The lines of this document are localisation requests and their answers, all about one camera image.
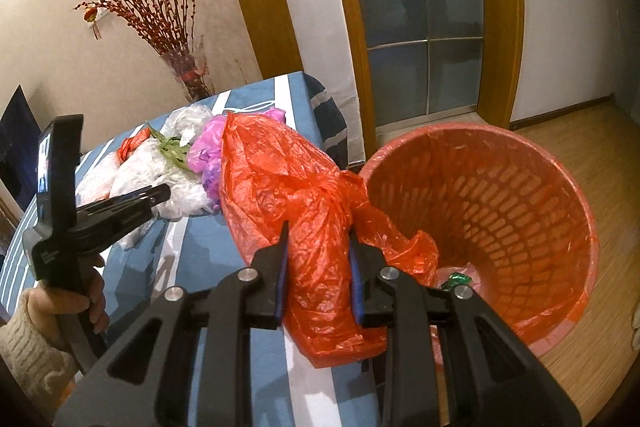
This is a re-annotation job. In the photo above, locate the glass floor vase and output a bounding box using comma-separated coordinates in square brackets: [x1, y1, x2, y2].
[159, 36, 217, 104]

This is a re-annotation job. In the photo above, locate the small white plastic bag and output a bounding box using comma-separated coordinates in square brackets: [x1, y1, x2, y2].
[162, 104, 214, 144]

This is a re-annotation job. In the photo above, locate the black television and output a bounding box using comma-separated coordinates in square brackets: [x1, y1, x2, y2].
[0, 84, 42, 208]

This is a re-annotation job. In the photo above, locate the person's left forearm knit sleeve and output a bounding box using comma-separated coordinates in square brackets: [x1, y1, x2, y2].
[0, 302, 83, 413]

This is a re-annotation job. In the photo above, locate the translucent white plastic bag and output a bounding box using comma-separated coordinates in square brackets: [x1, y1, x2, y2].
[75, 151, 122, 204]

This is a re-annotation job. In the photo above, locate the red plastic mesh basket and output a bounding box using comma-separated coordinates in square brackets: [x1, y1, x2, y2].
[359, 123, 601, 355]

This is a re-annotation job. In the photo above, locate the purple plastic bag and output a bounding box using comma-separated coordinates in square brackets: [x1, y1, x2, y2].
[200, 156, 224, 198]

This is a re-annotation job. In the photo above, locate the pink plastic bag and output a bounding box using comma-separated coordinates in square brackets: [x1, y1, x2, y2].
[187, 108, 288, 175]

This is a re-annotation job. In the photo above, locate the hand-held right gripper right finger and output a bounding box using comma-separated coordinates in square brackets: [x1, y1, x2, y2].
[348, 232, 583, 427]

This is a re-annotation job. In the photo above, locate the person's left hand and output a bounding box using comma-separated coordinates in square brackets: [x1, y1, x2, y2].
[27, 256, 111, 334]

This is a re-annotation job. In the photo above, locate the blue white striped tablecloth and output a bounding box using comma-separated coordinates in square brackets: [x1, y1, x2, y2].
[0, 71, 381, 427]

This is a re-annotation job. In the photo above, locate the frosted glass door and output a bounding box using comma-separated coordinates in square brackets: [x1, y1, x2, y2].
[345, 0, 487, 128]

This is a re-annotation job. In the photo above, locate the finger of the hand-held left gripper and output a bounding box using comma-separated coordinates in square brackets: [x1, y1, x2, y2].
[75, 183, 172, 220]
[77, 206, 158, 254]

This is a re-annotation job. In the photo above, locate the large white plastic bag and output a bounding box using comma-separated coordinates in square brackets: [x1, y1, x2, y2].
[110, 141, 212, 253]

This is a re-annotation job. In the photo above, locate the large red plastic bag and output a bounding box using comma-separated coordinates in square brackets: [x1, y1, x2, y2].
[220, 111, 441, 370]

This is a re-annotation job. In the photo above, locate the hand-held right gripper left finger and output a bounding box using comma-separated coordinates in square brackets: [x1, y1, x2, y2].
[52, 221, 291, 427]

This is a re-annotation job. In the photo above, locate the small red plastic bag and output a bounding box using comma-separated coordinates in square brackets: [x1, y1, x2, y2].
[118, 130, 152, 162]

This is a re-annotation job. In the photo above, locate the green foil wrapper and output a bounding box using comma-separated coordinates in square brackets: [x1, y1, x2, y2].
[440, 272, 473, 293]

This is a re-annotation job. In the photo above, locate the green plastic bag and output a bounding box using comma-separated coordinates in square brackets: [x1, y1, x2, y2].
[145, 122, 193, 170]

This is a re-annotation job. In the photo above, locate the wooden door frame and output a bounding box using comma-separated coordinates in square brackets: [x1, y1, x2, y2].
[212, 0, 526, 168]

